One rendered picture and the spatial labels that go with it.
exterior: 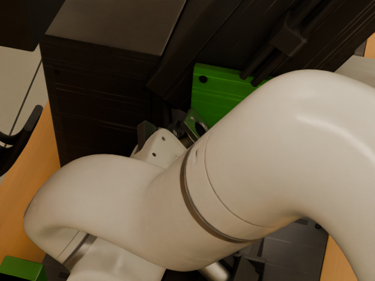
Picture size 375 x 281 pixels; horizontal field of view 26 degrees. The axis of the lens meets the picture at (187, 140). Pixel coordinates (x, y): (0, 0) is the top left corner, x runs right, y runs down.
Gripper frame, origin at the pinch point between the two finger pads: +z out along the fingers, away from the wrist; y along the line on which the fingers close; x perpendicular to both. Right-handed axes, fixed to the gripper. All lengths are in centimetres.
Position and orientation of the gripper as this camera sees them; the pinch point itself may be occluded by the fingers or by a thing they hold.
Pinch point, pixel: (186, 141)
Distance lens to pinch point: 103.8
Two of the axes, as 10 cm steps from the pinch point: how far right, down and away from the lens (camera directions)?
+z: 2.6, -5.1, 8.2
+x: -7.3, 4.5, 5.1
